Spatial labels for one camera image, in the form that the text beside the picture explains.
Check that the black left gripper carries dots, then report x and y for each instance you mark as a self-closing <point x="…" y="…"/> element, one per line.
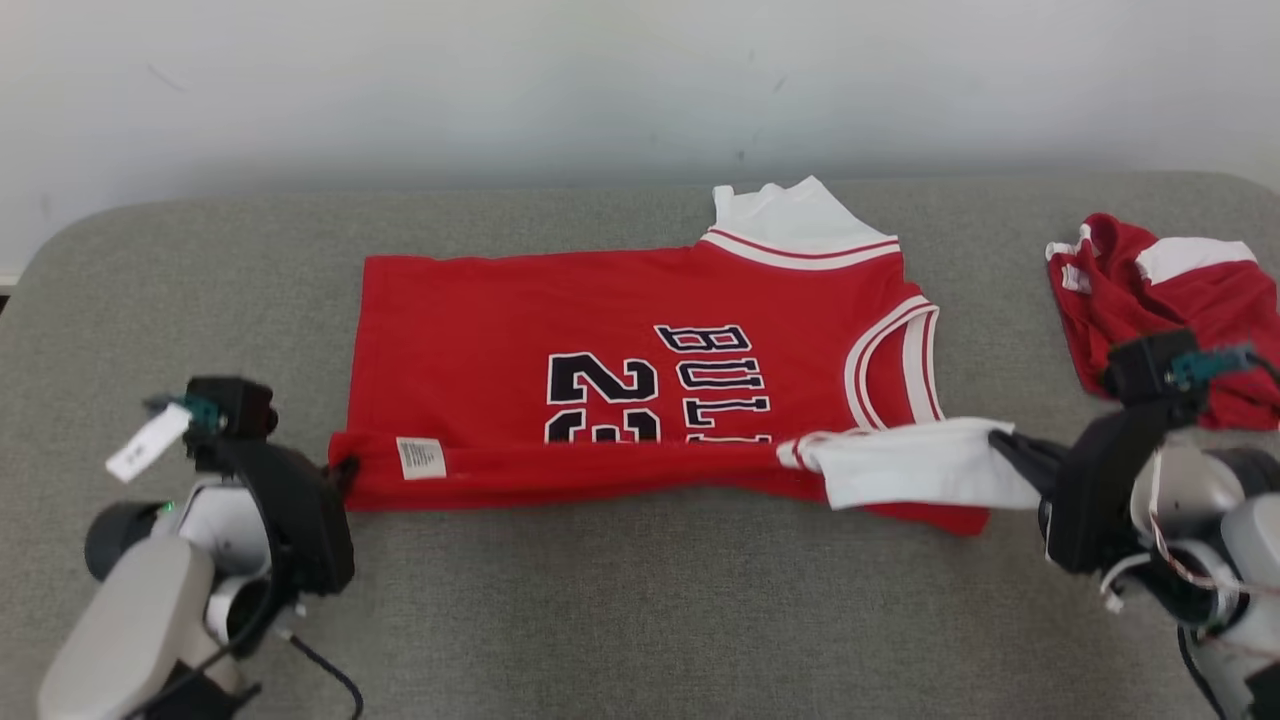
<point x="300" y="530"/>

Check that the red shorts with white stripe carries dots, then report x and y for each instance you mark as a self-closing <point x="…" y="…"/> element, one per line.
<point x="1130" y="300"/>

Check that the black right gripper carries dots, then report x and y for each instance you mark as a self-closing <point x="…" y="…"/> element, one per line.
<point x="1095" y="500"/>

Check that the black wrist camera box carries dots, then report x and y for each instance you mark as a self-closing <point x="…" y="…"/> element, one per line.
<point x="1150" y="365"/>
<point x="235" y="408"/>

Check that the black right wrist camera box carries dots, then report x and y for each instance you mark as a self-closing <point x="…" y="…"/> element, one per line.
<point x="1150" y="365"/>

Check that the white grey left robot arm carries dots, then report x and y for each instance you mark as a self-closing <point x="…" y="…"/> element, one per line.
<point x="140" y="620"/>

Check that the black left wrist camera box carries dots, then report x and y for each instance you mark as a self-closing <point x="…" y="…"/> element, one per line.
<point x="235" y="408"/>

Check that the white paper label tag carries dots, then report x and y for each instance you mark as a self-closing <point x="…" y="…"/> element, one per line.
<point x="147" y="443"/>

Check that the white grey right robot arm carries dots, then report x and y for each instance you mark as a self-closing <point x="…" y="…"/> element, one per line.
<point x="1200" y="520"/>

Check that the red basketball jersey white trim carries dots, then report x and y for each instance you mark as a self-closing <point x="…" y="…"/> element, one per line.
<point x="480" y="320"/>

